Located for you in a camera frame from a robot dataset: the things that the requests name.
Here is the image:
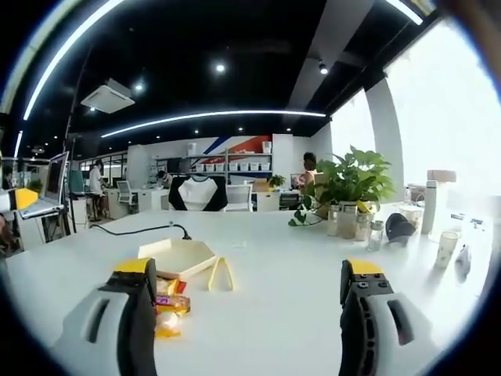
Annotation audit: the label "cardboard box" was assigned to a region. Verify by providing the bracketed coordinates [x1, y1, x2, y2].
[427, 168, 457, 183]

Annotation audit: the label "storage shelf with white bins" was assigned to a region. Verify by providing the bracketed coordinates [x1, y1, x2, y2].
[186, 139, 274, 185]

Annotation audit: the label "chair with black white shirt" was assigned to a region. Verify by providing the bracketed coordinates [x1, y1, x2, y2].
[168, 174, 229, 213]

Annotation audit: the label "black cap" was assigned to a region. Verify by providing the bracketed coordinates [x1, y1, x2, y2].
[384, 212, 417, 246]

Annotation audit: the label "red yellow food packet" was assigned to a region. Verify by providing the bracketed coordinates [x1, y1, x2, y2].
[156, 275, 188, 295]

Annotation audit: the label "cream hexagonal container tray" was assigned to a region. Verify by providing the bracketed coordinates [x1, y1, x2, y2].
[137, 238, 217, 280]

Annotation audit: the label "black power cable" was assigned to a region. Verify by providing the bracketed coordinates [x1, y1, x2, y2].
[88, 222, 192, 241]

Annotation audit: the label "green potted plant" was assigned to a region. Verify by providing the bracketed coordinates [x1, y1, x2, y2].
[288, 145, 397, 229]

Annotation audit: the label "printed paper cup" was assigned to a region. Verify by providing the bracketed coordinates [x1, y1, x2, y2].
[434, 230, 460, 269]

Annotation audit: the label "yellow food tongs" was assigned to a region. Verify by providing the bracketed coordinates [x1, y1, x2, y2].
[207, 255, 235, 293]

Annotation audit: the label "purple label food packet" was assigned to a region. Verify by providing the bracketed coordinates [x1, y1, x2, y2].
[155, 293, 192, 315]

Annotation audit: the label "white thermos bottle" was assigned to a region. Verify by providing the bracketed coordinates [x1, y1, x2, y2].
[421, 179, 439, 236]

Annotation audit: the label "glass jar with yellow tag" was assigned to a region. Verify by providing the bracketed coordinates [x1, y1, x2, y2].
[354, 211, 372, 242]

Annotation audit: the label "wide glass jar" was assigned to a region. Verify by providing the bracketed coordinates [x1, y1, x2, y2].
[337, 201, 359, 240]

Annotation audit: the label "clear yellow food packet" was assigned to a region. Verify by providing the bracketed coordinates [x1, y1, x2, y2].
[154, 311, 182, 339]

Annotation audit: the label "small grey white object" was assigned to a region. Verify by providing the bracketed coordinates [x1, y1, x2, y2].
[455, 244, 473, 281]

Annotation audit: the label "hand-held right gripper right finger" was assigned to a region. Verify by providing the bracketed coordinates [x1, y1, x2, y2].
[338, 258, 445, 376]

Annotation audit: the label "white plastic tub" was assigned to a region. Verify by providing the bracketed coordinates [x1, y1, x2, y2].
[398, 203, 424, 233]

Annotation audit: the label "tall glass jar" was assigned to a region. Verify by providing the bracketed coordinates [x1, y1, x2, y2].
[327, 203, 341, 237]

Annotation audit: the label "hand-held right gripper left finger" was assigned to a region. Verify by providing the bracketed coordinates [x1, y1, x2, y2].
[49, 257, 158, 376]

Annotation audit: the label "small glass shaker jar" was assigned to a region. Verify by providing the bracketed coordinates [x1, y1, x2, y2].
[366, 219, 386, 252]

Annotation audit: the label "ceiling air conditioner unit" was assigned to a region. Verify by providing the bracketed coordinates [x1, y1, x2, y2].
[80, 78, 136, 115]

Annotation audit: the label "silver laptop on stand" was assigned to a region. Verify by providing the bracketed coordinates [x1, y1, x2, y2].
[18, 151, 71, 220]

